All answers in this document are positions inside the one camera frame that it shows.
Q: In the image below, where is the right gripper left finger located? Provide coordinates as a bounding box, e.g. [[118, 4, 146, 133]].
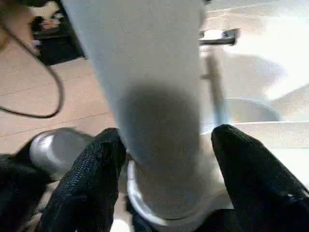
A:
[[37, 127, 127, 232]]

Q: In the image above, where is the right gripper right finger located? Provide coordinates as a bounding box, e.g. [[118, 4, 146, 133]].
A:
[[211, 124, 309, 232]]

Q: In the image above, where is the white plastic table top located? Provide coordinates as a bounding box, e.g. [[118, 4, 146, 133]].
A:
[[125, 120, 309, 227]]

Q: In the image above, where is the white plastic table leg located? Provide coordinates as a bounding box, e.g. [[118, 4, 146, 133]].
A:
[[60, 0, 233, 221]]

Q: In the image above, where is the black work mat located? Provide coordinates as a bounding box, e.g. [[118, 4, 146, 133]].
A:
[[0, 154, 55, 232]]

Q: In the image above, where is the black floor device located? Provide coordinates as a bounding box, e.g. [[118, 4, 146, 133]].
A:
[[30, 14, 86, 66]]

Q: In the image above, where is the black floor cable tangle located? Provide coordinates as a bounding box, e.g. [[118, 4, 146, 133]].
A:
[[0, 19, 66, 119]]

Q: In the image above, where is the grey metal tube frame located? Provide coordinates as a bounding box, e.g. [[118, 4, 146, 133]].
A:
[[199, 28, 242, 126]]

